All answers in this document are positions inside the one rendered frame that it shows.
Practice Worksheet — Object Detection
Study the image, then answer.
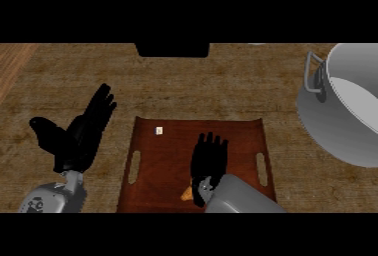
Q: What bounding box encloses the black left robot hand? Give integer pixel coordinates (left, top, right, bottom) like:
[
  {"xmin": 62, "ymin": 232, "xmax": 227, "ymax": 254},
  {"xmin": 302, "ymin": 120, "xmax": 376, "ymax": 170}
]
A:
[{"xmin": 28, "ymin": 83, "xmax": 118, "ymax": 174}]

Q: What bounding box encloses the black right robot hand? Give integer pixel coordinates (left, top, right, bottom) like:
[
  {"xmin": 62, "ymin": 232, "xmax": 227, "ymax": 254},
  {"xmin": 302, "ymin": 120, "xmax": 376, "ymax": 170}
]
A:
[{"xmin": 189, "ymin": 131, "xmax": 230, "ymax": 208}]

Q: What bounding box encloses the brown wooden tray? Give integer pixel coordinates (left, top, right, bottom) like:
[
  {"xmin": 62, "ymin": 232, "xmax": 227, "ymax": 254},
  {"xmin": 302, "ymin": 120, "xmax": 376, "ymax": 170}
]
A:
[{"xmin": 115, "ymin": 116, "xmax": 277, "ymax": 214}]

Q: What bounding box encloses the golden croissant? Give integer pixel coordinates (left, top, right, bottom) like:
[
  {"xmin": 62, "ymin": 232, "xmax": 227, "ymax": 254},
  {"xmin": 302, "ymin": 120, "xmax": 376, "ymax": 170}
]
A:
[{"xmin": 178, "ymin": 186, "xmax": 195, "ymax": 202}]

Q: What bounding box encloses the large grey metal pot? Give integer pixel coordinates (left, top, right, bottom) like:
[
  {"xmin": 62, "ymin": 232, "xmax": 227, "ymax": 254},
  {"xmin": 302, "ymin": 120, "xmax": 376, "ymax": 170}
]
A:
[{"xmin": 295, "ymin": 43, "xmax": 378, "ymax": 168}]

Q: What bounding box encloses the black rectangular object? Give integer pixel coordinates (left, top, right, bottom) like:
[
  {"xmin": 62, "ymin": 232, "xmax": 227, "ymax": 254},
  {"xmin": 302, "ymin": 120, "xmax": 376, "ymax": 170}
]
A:
[{"xmin": 134, "ymin": 43, "xmax": 211, "ymax": 59}]

